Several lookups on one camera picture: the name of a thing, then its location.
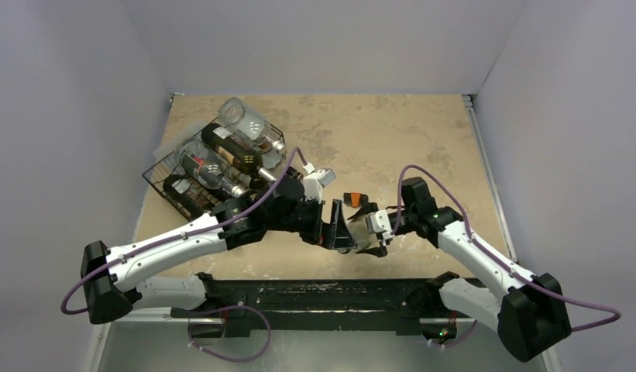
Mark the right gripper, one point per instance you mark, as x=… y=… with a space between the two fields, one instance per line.
x=377 y=222

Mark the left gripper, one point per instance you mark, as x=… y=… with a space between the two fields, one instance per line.
x=339 y=235

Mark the tall clear bottle no cap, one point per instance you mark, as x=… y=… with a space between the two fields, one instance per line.
x=356 y=237

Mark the dark green bottle silver foil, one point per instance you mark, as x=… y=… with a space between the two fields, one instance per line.
x=238 y=154

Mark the clear round bottle silver cap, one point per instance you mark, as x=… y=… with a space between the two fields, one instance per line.
x=206 y=166

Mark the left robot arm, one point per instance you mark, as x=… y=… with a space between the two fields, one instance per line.
x=113 y=279

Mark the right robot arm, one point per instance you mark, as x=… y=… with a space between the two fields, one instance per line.
x=525 y=310

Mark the clear flat bottle black cap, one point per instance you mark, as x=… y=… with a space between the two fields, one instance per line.
x=292 y=172

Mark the dark bottle black cap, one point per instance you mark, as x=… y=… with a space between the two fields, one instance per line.
x=259 y=187

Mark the top clear bottle silver cap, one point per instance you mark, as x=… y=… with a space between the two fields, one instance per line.
x=235 y=114

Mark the dark bottle grey foil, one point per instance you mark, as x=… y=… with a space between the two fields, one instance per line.
x=193 y=199

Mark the orange hex key set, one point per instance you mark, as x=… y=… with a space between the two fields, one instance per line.
x=355 y=199

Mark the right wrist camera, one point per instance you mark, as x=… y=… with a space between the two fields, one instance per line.
x=379 y=226

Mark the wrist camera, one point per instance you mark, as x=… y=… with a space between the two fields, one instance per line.
x=315 y=183
x=379 y=226

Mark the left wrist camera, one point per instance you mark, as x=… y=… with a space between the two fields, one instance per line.
x=315 y=183

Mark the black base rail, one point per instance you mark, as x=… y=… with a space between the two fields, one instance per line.
x=406 y=307

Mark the black wire wine rack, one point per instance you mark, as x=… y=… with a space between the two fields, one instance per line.
x=166 y=164

